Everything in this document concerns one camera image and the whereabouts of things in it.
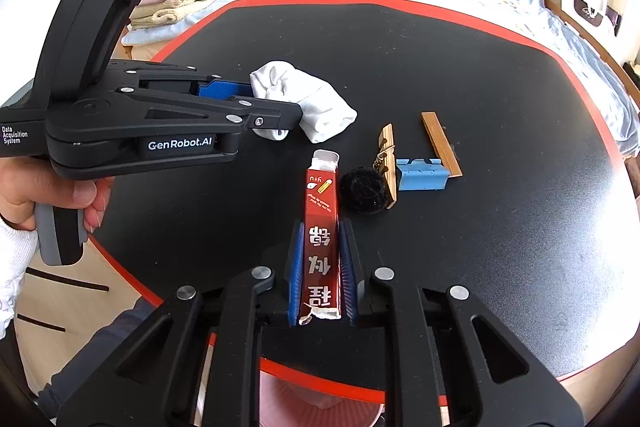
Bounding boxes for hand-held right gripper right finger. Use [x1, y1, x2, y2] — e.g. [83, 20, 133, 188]
[339, 219, 587, 427]

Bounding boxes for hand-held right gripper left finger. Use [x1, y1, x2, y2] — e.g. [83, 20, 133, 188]
[56, 221, 304, 427]

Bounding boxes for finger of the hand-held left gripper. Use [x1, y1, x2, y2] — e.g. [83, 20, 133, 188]
[106, 60, 253, 100]
[116, 86, 305, 136]

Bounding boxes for red paper carton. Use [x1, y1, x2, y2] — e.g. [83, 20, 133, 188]
[298, 150, 344, 326]

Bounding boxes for white cloth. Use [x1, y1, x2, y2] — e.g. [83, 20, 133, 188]
[249, 60, 359, 144]

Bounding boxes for person's left forearm white sleeve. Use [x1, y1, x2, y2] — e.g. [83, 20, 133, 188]
[0, 216, 40, 337]

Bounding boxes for person's left hand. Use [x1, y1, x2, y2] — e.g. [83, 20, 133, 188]
[0, 154, 114, 235]

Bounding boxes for black fuzzy ball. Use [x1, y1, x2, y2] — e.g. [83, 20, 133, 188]
[339, 165, 396, 214]

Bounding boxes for beige folded towel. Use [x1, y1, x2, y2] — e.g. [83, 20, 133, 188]
[129, 0, 220, 30]

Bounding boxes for wooden clothespin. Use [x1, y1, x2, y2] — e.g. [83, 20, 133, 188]
[375, 124, 400, 210]

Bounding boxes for blue plastic block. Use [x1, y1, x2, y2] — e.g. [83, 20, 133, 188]
[396, 158, 450, 192]

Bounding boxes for pink bin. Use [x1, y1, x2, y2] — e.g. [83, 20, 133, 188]
[259, 369, 387, 427]

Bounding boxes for wooden strip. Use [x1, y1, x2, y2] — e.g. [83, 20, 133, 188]
[420, 111, 464, 179]

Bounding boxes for wooden drawer cabinet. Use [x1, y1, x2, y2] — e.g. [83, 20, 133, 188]
[14, 234, 167, 400]

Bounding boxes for person's legs in jeans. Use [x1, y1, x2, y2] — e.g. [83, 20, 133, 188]
[37, 299, 169, 414]

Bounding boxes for white bag with dark panel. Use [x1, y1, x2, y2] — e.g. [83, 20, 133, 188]
[559, 0, 624, 39]

